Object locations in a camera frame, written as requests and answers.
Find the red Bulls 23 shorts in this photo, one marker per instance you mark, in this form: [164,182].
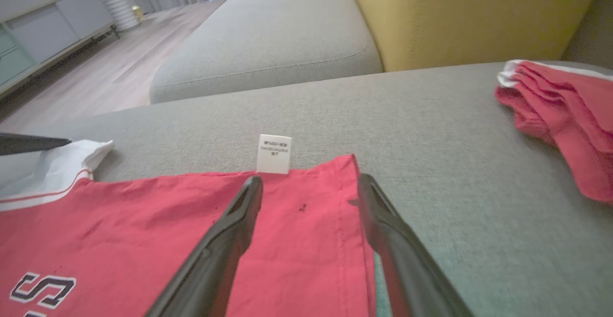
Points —
[574,116]

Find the grey sofa side cushion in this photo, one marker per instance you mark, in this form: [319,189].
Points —
[278,34]

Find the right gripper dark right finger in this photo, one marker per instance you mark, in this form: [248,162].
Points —
[412,278]

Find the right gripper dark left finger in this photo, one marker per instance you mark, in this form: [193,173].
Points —
[215,269]

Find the small gold object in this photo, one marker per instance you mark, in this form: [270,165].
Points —
[138,13]

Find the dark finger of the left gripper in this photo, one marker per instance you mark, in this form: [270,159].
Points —
[24,144]

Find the yellow sofa cushion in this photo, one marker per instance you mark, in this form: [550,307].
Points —
[469,15]

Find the red white-sleeved basketball jersey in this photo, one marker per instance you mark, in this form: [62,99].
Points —
[119,221]

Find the grey blue sideboard cabinet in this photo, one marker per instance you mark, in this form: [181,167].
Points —
[48,29]

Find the grey sofa seat cushion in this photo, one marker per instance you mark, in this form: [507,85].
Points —
[431,130]

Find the grey sofa backrest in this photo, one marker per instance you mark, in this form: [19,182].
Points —
[594,29]

